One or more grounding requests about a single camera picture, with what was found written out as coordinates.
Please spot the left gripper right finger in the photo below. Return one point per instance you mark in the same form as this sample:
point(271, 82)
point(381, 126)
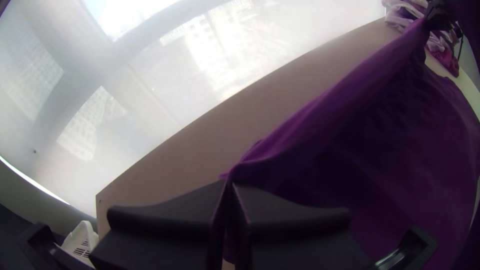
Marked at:
point(296, 228)

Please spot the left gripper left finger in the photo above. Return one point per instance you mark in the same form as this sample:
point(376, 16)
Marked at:
point(161, 225)

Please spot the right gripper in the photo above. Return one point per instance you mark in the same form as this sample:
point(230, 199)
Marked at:
point(440, 13)

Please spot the black t-shirt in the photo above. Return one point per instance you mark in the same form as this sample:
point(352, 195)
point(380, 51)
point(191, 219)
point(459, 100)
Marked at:
point(375, 150)

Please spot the heap of clothes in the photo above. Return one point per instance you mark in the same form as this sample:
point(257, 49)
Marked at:
point(446, 60)

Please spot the white laundry basket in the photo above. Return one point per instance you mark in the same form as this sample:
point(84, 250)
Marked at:
point(82, 240)

